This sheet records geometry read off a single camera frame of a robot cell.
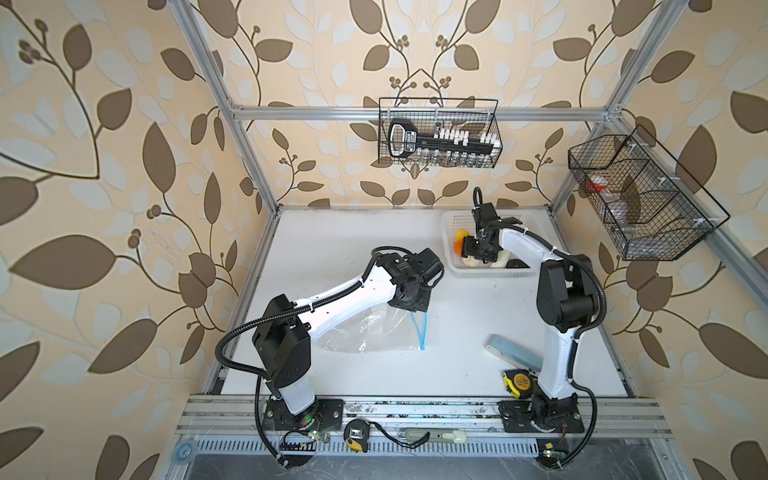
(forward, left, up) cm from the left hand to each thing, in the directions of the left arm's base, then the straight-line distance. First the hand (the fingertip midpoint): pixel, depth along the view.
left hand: (422, 303), depth 79 cm
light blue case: (-8, -27, -12) cm, 31 cm away
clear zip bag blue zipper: (-3, +13, -11) cm, 18 cm away
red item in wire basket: (+28, -47, +19) cm, 58 cm away
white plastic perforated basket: (+37, -13, -7) cm, 40 cm away
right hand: (+22, -18, -8) cm, 30 cm away
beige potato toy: (+19, -16, -7) cm, 26 cm away
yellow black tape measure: (-16, -25, -11) cm, 32 cm away
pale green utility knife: (-28, -3, -13) cm, 31 cm away
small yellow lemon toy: (+33, -15, -9) cm, 37 cm away
